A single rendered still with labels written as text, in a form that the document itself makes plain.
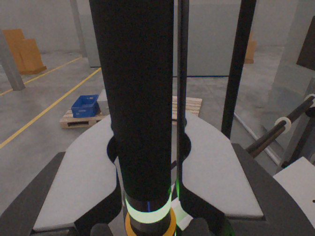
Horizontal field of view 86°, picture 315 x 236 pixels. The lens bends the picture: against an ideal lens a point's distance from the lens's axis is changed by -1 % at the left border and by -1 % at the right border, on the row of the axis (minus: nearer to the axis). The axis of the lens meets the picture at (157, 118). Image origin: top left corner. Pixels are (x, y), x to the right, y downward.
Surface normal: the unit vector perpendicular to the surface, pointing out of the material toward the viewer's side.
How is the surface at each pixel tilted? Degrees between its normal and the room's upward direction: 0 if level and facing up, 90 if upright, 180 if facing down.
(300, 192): 50
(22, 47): 90
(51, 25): 90
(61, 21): 90
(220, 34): 90
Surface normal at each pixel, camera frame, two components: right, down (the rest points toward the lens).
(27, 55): 0.00, 0.50
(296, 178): -0.78, -0.52
